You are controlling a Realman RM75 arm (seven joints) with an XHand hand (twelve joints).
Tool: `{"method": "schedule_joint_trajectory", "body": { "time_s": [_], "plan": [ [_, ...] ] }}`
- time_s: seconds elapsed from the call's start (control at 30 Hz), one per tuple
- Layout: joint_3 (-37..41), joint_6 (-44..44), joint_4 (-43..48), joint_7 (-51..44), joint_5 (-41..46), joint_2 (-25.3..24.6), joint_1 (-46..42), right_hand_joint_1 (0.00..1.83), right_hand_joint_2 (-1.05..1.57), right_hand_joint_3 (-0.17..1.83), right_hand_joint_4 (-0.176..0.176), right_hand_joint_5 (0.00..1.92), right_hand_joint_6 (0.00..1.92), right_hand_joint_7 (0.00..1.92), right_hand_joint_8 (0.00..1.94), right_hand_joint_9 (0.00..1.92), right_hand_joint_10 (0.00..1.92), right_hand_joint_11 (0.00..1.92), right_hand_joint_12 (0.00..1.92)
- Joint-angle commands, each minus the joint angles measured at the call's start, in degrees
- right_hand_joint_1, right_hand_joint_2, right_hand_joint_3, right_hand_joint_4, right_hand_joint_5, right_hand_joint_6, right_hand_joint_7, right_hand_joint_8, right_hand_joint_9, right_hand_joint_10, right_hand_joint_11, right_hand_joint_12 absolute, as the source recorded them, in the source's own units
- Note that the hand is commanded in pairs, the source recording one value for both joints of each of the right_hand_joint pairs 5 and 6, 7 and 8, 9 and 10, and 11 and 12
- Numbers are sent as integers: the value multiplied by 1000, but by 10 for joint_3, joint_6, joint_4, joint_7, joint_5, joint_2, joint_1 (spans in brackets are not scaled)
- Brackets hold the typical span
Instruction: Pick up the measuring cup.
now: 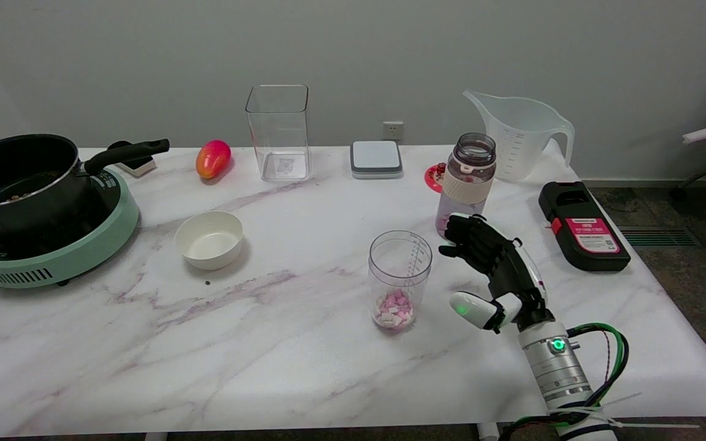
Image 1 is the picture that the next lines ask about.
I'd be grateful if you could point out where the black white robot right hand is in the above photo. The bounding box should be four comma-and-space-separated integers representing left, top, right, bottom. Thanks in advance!
439, 213, 555, 335

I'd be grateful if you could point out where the clear measuring cup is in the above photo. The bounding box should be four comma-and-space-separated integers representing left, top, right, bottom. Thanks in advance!
368, 230, 433, 333

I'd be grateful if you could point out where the large translucent measuring jug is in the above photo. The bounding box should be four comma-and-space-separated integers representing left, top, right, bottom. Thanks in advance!
463, 91, 575, 183

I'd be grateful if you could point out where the black case with red label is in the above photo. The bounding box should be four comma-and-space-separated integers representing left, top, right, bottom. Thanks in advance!
539, 181, 631, 273

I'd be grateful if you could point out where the clear bottle with beige sleeve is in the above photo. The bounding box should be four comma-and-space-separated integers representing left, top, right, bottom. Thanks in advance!
436, 133, 497, 239

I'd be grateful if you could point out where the red round coaster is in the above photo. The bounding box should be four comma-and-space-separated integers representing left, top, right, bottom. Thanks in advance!
424, 162, 449, 194

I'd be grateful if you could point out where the floor vent grille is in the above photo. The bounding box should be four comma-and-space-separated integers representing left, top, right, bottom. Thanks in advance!
618, 226, 700, 248

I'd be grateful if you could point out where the grey white square scale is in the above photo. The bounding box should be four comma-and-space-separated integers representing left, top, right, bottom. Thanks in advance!
350, 140, 404, 180

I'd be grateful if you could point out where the white zip tie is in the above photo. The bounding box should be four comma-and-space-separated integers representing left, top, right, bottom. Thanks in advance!
564, 392, 700, 429

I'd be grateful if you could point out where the clear square storage container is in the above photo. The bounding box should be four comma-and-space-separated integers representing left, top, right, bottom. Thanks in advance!
245, 85, 313, 183

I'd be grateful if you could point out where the white bowl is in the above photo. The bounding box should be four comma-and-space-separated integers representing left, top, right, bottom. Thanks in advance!
175, 211, 245, 271

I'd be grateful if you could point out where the red orange mango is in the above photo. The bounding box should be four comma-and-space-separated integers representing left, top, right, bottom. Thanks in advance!
195, 140, 232, 180

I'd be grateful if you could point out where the small white black box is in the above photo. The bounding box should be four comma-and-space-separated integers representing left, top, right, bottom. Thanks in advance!
107, 141, 158, 178

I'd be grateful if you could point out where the green induction cooker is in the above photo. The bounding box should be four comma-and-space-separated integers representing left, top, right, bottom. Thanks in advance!
0, 167, 140, 289

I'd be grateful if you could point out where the black saucepan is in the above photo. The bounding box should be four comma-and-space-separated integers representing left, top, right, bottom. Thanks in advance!
0, 134, 170, 236

